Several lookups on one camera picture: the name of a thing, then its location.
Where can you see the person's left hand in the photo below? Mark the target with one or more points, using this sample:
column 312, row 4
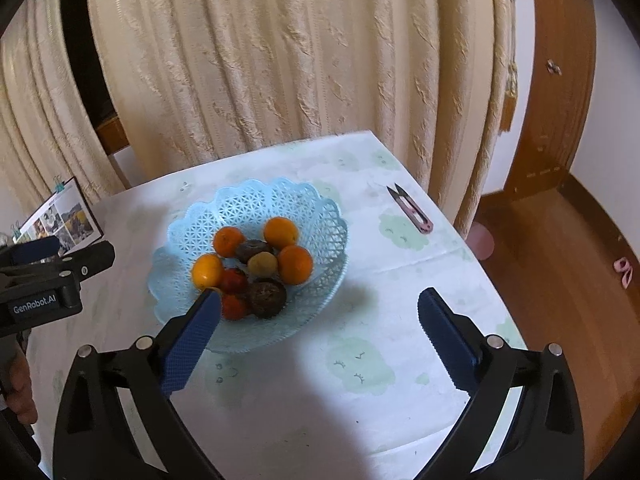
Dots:
column 20, row 400

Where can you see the dark passion fruit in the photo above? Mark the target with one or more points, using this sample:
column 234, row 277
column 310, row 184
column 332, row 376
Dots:
column 267, row 297
column 250, row 248

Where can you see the pink thread snips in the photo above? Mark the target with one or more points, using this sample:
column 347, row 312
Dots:
column 411, row 210

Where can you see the teal binder clip left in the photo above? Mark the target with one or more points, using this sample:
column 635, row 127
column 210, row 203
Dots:
column 16, row 232

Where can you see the photo calendar board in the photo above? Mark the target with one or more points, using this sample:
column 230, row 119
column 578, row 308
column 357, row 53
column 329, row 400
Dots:
column 66, row 216

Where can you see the dark passion fruit front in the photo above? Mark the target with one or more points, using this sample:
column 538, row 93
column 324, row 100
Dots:
column 267, row 297

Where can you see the orange tangerine back left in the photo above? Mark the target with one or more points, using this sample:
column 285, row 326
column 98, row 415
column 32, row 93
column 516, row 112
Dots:
column 227, row 240

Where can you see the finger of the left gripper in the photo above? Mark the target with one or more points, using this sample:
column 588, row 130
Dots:
column 30, row 252
column 76, row 267

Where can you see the cream textured curtain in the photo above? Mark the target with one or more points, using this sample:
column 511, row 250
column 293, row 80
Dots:
column 197, row 80

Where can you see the orange tangerine back right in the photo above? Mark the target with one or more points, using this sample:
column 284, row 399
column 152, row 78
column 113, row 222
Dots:
column 280, row 232

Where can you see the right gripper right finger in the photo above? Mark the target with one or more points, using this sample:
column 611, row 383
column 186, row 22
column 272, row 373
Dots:
column 545, row 439

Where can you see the dark passion fruit centre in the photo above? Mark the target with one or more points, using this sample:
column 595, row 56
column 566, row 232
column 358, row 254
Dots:
column 250, row 248

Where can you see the small yellow-brown round fruit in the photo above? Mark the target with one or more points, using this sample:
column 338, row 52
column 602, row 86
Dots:
column 263, row 265

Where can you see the large orange fruit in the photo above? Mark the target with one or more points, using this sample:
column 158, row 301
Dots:
column 207, row 271

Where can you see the small red tomato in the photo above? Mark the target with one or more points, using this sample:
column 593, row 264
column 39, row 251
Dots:
column 233, row 281

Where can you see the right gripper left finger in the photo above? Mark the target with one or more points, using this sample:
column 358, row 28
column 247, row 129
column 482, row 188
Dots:
column 92, row 438

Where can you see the light blue lattice fruit basket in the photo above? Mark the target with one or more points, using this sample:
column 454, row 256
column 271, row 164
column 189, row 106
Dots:
column 276, row 252

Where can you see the pink slipper on floor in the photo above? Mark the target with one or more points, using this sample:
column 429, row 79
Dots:
column 480, row 241

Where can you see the cream curtain left panel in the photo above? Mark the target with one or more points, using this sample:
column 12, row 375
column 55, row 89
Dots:
column 45, row 129

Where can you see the teal binder clip top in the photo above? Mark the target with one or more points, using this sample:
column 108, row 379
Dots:
column 59, row 184

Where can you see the pink hair clip on floor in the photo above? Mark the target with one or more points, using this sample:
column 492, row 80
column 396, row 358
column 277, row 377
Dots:
column 623, row 267

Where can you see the teal binder clip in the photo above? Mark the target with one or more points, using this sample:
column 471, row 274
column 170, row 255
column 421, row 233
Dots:
column 16, row 232
column 59, row 184

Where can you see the orange tangerine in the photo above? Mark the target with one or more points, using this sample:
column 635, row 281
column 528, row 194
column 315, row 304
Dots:
column 227, row 240
column 280, row 232
column 295, row 265

